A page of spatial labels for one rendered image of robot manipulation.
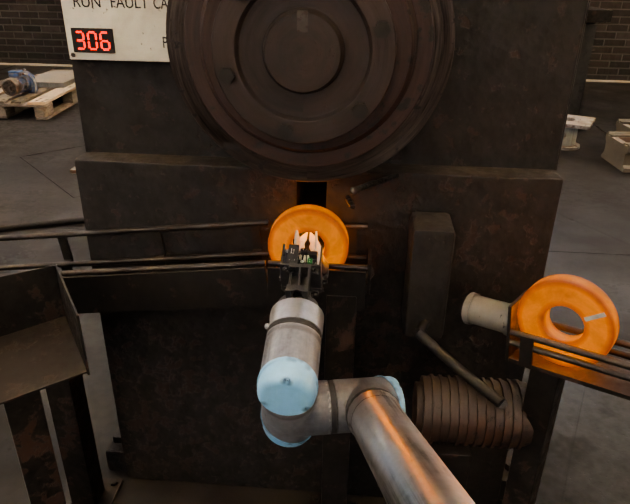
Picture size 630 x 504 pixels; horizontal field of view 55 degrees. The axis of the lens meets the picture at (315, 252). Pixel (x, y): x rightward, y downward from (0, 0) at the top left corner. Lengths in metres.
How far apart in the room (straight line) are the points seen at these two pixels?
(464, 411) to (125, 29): 0.94
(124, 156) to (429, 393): 0.76
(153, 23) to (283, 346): 0.65
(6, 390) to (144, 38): 0.67
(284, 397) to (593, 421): 1.30
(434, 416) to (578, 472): 0.79
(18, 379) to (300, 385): 0.50
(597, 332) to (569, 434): 0.95
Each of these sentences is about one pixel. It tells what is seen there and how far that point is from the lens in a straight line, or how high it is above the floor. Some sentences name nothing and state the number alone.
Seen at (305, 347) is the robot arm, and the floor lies 0.71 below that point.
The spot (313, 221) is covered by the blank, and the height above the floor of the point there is 0.79.
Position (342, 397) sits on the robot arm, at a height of 0.59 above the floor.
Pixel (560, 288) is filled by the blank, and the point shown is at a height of 0.77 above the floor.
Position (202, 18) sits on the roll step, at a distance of 1.04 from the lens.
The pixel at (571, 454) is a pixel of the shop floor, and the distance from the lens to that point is 1.93.
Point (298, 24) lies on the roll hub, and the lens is 0.95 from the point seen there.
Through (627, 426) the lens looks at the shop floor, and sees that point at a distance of 2.09.
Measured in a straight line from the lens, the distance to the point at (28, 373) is 1.16.
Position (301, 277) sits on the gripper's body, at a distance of 1.05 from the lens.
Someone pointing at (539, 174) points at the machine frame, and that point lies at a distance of 1.26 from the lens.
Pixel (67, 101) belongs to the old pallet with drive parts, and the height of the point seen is 0.03.
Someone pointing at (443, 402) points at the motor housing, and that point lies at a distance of 1.16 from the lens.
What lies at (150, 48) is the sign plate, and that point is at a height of 1.08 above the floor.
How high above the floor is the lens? 1.25
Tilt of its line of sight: 26 degrees down
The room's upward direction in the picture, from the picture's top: 1 degrees clockwise
